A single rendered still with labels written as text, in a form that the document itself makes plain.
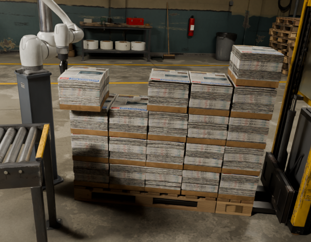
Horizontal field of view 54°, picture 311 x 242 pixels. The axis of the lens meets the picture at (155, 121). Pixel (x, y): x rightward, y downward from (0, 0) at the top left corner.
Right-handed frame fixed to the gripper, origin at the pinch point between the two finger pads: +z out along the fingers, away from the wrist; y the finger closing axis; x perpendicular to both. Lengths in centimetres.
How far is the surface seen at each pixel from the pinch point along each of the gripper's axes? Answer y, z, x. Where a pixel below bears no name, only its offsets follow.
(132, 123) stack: -18, 24, -56
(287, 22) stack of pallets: 571, -23, -344
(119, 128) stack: -18, 28, -46
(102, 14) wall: 626, -13, 120
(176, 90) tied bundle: -18, -3, -87
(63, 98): -27.8, 5.1, -8.7
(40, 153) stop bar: -90, 14, -19
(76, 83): -29.4, -6.3, -18.8
